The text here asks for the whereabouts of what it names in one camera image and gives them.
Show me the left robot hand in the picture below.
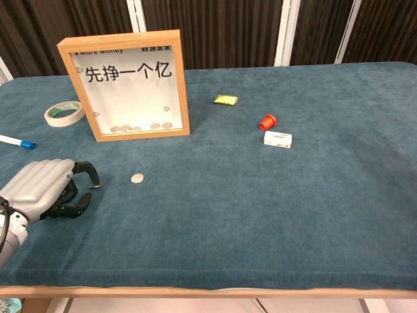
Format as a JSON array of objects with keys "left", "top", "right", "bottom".
[{"left": 0, "top": 158, "right": 102, "bottom": 226}]

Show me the white marker blue cap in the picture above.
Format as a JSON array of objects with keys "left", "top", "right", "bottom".
[{"left": 0, "top": 134, "right": 37, "bottom": 151}]

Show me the beige masking tape roll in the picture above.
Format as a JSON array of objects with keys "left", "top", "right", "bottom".
[{"left": 44, "top": 100, "right": 85, "bottom": 128}]

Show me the teal plastic bag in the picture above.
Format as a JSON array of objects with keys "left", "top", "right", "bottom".
[{"left": 0, "top": 296, "right": 23, "bottom": 313}]

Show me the small yellow packet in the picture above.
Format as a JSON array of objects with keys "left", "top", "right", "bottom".
[{"left": 213, "top": 94, "right": 239, "bottom": 106}]

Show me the blue table cloth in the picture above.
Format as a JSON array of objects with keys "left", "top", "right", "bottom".
[{"left": 0, "top": 61, "right": 417, "bottom": 291}]

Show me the small red cap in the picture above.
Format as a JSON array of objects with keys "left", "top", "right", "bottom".
[{"left": 259, "top": 114, "right": 278, "bottom": 131}]

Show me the small white box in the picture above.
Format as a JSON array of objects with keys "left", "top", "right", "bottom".
[{"left": 263, "top": 130, "right": 293, "bottom": 150}]

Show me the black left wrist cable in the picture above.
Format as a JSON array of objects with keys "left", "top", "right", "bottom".
[{"left": 0, "top": 197, "right": 12, "bottom": 255}]

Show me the white partition post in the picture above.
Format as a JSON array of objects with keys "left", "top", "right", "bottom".
[
  {"left": 0, "top": 55, "right": 14, "bottom": 87},
  {"left": 274, "top": 0, "right": 300, "bottom": 67},
  {"left": 126, "top": 0, "right": 147, "bottom": 33},
  {"left": 334, "top": 0, "right": 363, "bottom": 65}
]

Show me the wooden coin box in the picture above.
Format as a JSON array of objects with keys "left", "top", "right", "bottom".
[{"left": 57, "top": 29, "right": 191, "bottom": 143}]

